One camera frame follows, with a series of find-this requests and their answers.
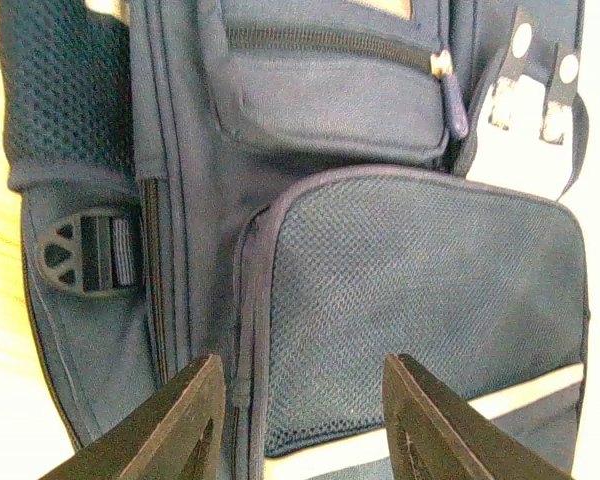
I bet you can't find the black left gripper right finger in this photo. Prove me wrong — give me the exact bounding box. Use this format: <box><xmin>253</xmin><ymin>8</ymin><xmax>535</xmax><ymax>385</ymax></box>
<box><xmin>382</xmin><ymin>354</ymin><xmax>571</xmax><ymax>479</ymax></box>

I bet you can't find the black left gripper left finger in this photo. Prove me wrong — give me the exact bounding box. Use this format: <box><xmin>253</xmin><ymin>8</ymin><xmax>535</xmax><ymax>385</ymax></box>
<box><xmin>44</xmin><ymin>355</ymin><xmax>226</xmax><ymax>479</ymax></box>

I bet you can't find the navy blue student backpack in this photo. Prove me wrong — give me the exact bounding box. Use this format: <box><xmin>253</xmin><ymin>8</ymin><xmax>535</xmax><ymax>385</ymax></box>
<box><xmin>0</xmin><ymin>1</ymin><xmax>590</xmax><ymax>479</ymax></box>

